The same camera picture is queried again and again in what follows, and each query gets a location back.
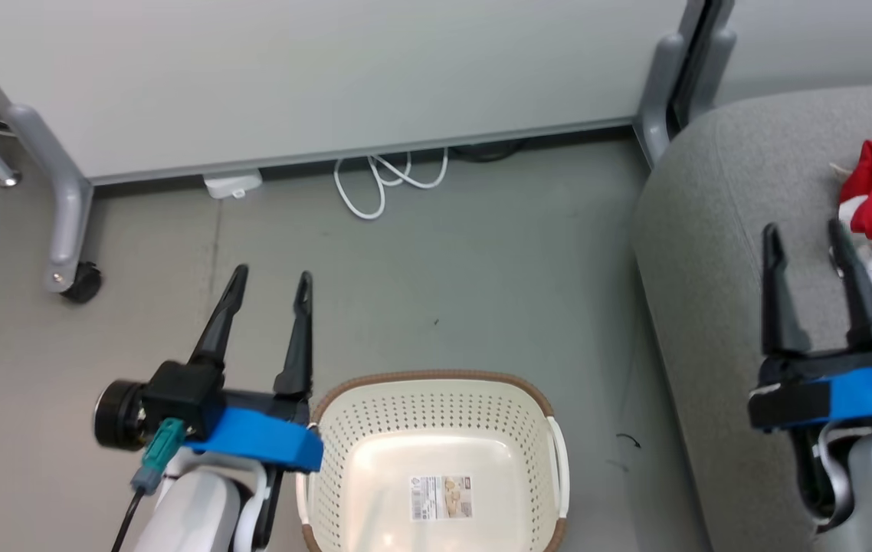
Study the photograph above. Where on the grey fabric sofa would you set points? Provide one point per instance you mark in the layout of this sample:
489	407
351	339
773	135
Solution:
719	268

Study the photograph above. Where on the small white partition panel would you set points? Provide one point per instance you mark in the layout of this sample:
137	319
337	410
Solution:
827	42

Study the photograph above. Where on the printed label sticker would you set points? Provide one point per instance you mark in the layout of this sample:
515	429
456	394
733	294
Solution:
441	497

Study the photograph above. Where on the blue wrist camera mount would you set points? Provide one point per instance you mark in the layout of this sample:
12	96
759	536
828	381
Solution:
260	441
865	395

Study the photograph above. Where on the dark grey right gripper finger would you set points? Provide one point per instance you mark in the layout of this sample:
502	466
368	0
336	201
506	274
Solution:
865	314
781	322

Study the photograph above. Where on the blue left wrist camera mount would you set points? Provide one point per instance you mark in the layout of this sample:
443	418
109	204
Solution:
260	441

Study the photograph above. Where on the grey partition leg with caster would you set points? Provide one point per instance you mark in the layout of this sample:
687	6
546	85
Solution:
60	199

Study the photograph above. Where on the cream perforated laundry basket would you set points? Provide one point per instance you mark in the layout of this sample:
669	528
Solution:
436	452

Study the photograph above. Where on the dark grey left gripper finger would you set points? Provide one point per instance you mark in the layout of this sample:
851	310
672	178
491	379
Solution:
298	360
215	337

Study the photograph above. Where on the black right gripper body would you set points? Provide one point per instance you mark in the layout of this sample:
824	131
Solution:
819	364

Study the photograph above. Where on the black caster wheel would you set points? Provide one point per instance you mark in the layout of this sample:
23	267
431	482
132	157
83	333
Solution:
83	282

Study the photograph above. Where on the white power adapter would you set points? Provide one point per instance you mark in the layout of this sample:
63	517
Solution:
233	185

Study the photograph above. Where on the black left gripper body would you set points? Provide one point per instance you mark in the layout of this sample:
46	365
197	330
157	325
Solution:
179	395

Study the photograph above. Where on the large white partition panel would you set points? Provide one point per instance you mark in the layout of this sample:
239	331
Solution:
313	77

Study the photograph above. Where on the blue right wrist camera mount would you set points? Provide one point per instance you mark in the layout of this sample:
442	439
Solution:
865	395

